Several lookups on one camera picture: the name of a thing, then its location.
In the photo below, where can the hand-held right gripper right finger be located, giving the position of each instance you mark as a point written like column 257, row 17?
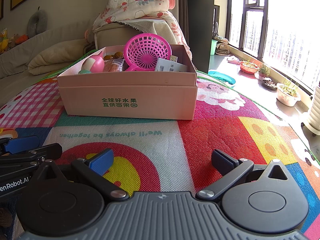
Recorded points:
column 222, row 160

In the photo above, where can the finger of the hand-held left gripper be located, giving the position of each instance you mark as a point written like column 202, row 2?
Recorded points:
column 30, row 155
column 22, row 143

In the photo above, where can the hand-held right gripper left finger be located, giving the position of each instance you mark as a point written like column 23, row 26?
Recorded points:
column 102, row 161

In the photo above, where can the pink cardboard box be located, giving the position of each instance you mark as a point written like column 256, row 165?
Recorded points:
column 125, row 97

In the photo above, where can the bread with barcode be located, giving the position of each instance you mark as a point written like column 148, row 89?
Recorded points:
column 113, row 66

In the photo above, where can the pink white toy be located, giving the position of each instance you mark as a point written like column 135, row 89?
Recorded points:
column 96, row 63

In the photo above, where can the white socket panel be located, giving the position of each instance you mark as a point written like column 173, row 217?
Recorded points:
column 170, row 66

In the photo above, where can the pink plastic basket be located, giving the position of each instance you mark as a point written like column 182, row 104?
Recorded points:
column 147, row 52

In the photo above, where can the colourful printed play mat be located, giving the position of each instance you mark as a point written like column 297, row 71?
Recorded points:
column 212, row 130

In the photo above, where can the teal plastic basin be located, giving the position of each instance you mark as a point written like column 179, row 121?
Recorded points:
column 225, row 78

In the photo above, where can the dark shallow dish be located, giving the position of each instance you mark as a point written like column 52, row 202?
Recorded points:
column 270, row 83

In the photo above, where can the teal toy piece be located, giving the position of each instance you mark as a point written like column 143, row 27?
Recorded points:
column 85, row 72

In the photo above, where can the white plant pot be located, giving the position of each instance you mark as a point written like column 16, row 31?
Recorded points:
column 287, row 96

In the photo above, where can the beige folded quilt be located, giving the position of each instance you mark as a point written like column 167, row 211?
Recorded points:
column 57, row 57

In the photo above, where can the red plant bowl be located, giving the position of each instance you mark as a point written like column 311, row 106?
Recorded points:
column 248, row 67

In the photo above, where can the small potted plant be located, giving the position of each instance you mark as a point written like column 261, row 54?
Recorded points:
column 264, row 71

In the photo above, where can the large white ribbed pot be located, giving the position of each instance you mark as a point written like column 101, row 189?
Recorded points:
column 313, row 112

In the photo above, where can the brown plush toy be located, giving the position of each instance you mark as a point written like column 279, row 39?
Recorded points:
column 12, row 40

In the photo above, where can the orange plush toy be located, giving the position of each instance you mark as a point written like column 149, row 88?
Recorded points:
column 21, row 38

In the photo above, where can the yellow plush llama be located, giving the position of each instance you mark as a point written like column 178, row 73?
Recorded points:
column 3, row 38

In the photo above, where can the small metal plug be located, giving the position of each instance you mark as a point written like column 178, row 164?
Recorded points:
column 174, row 58

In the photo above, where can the green plastic cup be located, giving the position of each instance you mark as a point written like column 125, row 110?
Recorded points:
column 214, row 47

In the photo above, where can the grey neck pillow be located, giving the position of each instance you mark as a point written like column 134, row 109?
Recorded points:
column 37, row 21

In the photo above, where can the beige sofa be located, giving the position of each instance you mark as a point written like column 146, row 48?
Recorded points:
column 110, row 35

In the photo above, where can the dark curtain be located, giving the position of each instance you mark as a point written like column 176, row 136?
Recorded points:
column 197, row 25

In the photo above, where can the small dark framed picture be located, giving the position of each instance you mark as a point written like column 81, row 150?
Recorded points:
column 216, row 20

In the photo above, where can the grey fringed towel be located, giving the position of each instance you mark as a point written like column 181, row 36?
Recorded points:
column 147, row 25

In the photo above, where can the floral blanket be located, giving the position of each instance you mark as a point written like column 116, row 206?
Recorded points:
column 140, row 7

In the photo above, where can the black window frame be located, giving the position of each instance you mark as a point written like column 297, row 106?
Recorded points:
column 241, row 30

